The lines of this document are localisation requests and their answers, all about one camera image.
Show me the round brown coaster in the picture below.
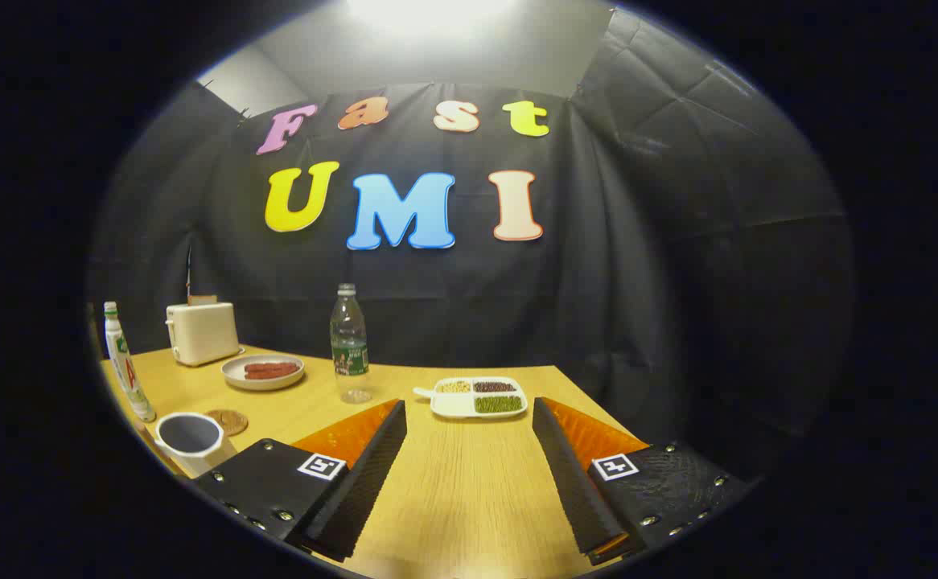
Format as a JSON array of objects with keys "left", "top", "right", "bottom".
[{"left": 205, "top": 409, "right": 249, "bottom": 437}]

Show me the black backdrop cloth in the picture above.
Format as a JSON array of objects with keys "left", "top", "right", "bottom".
[{"left": 87, "top": 8, "right": 854, "bottom": 483}]

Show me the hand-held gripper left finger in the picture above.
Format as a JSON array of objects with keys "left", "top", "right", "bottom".
[{"left": 194, "top": 398, "right": 408, "bottom": 564}]

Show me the clear plastic water bottle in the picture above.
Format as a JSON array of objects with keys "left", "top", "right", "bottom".
[{"left": 330, "top": 283, "right": 373, "bottom": 404}]

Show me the round white plate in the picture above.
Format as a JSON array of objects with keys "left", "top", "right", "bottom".
[{"left": 221, "top": 355, "right": 306, "bottom": 392}]

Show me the white cup wooden handle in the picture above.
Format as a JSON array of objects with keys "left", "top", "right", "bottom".
[{"left": 154, "top": 412, "right": 224, "bottom": 479}]

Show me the white juice bottle green label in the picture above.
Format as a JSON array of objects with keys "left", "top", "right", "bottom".
[{"left": 103, "top": 302, "right": 157, "bottom": 423}]

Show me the white divided dish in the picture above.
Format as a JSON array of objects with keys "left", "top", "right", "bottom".
[{"left": 413, "top": 376, "right": 529, "bottom": 420}]

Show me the cream toaster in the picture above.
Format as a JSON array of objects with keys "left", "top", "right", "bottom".
[{"left": 166, "top": 302, "right": 241, "bottom": 368}]

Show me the wooden table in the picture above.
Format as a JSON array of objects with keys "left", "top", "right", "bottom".
[{"left": 99, "top": 344, "right": 655, "bottom": 579}]

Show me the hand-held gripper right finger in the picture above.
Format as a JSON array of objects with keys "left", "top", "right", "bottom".
[{"left": 532, "top": 396, "right": 751, "bottom": 566}]

